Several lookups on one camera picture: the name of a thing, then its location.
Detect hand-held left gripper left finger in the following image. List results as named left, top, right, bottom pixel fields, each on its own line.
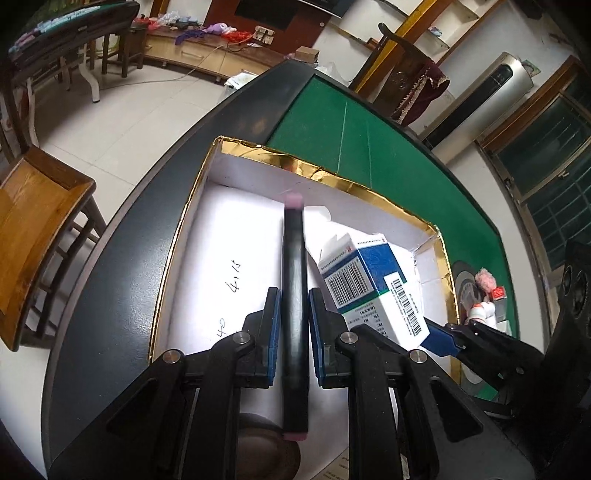
left=60, top=286, right=282, bottom=480

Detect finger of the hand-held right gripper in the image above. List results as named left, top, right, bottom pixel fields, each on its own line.
left=422, top=322, right=546, bottom=385

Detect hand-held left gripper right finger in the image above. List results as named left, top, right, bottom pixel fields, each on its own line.
left=308, top=287, right=522, bottom=480

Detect black marker pen pink ends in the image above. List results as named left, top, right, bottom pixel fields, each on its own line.
left=281, top=194, right=310, bottom=439

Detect white bottle red cap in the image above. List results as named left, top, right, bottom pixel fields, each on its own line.
left=468, top=301, right=496, bottom=326

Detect blue white medicine box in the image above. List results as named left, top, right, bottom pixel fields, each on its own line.
left=318, top=233, right=430, bottom=352

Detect gold-edged cardboard box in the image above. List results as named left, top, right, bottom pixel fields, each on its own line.
left=148, top=135, right=461, bottom=480

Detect round metal dice panel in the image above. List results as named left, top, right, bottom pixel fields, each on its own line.
left=450, top=260, right=502, bottom=403

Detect white paper sheet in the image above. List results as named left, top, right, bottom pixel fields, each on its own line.
left=154, top=182, right=352, bottom=480

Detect barred window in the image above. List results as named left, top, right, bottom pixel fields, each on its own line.
left=478, top=56, right=591, bottom=280

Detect maroon fringed cloth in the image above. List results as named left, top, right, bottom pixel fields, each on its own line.
left=392, top=58, right=451, bottom=126

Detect standing air conditioner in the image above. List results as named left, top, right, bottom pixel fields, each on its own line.
left=419, top=52, right=535, bottom=152

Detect light wooden chair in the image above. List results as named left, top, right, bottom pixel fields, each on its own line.
left=0, top=147, right=108, bottom=352

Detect dark carved wooden armchair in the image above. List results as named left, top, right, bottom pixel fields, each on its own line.
left=350, top=22, right=451, bottom=126

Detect low wooden tv cabinet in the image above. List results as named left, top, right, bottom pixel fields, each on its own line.
left=142, top=27, right=288, bottom=83

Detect dark wooden stool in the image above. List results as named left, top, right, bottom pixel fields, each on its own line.
left=102, top=22, right=149, bottom=78

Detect flat screen television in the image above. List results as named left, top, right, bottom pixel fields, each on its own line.
left=302, top=0, right=358, bottom=20

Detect dark mahjong table with tiles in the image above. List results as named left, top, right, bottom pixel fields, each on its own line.
left=7, top=0, right=142, bottom=104

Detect wall shelves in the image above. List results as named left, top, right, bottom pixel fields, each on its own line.
left=381, top=0, right=506, bottom=63

